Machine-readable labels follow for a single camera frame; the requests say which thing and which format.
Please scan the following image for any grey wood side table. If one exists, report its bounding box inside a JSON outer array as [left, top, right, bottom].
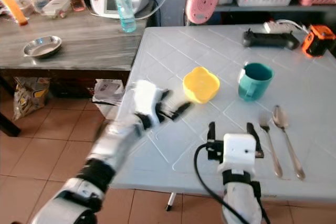
[[0, 8, 149, 137]]

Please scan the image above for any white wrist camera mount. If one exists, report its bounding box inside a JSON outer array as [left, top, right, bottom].
[[131, 80, 164, 125], [222, 133, 258, 173]]

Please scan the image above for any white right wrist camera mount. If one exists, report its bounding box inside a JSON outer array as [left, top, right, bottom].
[[222, 133, 258, 173]]

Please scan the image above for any clear blue water bottle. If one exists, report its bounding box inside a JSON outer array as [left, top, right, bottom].
[[112, 0, 138, 34]]

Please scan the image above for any white cable bundle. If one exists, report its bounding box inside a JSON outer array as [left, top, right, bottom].
[[262, 19, 308, 34]]

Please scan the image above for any orange black device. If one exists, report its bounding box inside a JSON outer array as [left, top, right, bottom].
[[301, 23, 336, 59]]

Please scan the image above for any small white lidded container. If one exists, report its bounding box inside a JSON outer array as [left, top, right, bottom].
[[41, 0, 71, 18]]

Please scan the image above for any pink round gadget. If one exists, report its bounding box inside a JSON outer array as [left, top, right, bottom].
[[185, 0, 219, 25]]

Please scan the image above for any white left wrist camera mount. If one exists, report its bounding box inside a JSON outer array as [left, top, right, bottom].
[[131, 80, 164, 125]]

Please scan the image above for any white appliance power cord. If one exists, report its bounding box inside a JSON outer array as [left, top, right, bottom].
[[139, 0, 191, 21]]

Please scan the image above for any yellow plastic bowl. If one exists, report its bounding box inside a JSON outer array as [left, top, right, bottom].
[[182, 66, 221, 104]]

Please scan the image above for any round steel dish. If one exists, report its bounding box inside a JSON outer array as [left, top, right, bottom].
[[23, 35, 63, 59]]

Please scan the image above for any white box with papers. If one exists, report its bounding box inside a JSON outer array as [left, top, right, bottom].
[[91, 78, 128, 120]]

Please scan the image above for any clear plastic snack bag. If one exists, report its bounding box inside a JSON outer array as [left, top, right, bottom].
[[13, 77, 51, 120]]

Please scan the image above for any black handheld controller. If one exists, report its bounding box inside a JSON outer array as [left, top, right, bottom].
[[242, 28, 301, 51]]

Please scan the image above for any teal plastic mug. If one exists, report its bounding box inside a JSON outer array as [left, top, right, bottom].
[[237, 62, 275, 102]]

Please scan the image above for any silver metal spoon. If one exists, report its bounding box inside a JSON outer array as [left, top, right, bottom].
[[271, 104, 307, 182]]

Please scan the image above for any white table leg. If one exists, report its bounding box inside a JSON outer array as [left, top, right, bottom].
[[165, 192, 177, 213]]

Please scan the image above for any silver metal fork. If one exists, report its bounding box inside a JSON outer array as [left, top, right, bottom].
[[258, 112, 284, 179]]

